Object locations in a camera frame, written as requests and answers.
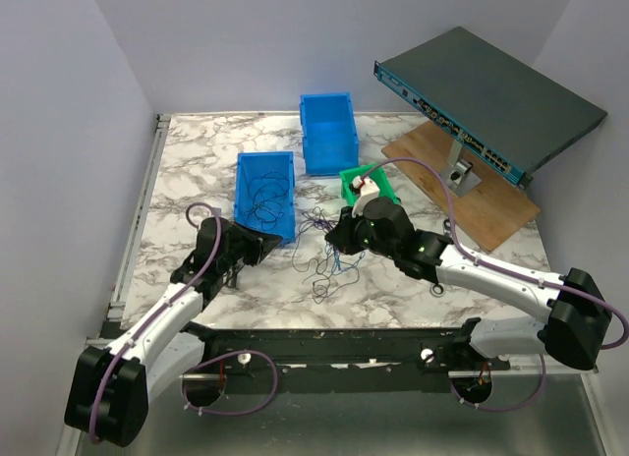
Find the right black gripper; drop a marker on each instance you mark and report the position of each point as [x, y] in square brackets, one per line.
[341, 235]

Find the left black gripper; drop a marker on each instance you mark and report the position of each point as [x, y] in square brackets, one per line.
[259, 244]

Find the green bin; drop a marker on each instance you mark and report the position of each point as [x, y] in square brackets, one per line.
[378, 176]

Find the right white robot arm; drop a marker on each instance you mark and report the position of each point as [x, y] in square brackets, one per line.
[564, 316]

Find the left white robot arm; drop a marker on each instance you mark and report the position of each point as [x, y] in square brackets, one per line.
[113, 386]

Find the black socket tool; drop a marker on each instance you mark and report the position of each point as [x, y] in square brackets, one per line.
[234, 278]

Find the near blue bin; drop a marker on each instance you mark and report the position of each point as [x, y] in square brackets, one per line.
[264, 194]

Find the blue bin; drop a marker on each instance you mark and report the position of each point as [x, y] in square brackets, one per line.
[330, 138]
[264, 194]

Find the far blue bin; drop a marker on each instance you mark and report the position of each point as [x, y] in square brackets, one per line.
[330, 138]

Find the ratchet wrench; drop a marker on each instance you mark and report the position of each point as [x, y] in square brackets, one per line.
[437, 290]

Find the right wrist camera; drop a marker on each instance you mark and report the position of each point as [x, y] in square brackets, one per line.
[365, 190]

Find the metal stand bracket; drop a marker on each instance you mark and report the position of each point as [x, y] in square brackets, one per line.
[458, 174]

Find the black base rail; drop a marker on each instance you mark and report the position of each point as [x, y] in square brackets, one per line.
[263, 362]

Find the aluminium frame rail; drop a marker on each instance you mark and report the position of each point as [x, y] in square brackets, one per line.
[115, 312]

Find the network switch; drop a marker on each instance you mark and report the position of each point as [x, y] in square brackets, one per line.
[512, 117]

